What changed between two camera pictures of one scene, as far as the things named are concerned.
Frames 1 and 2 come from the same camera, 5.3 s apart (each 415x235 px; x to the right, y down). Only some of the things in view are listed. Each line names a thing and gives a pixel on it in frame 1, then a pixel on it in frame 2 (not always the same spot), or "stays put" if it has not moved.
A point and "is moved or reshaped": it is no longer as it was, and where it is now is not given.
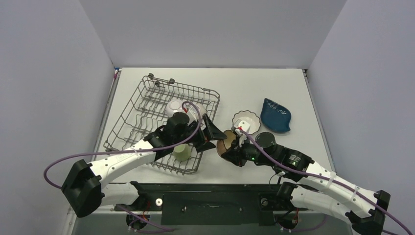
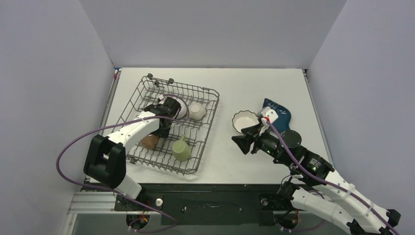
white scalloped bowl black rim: (251, 118) stays put
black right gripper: (234, 152) -> (254, 140)
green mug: (181, 152) stays put
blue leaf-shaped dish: (275, 117) stays put
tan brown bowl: (223, 145) is moved or reshaped
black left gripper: (212, 133) -> (164, 133)
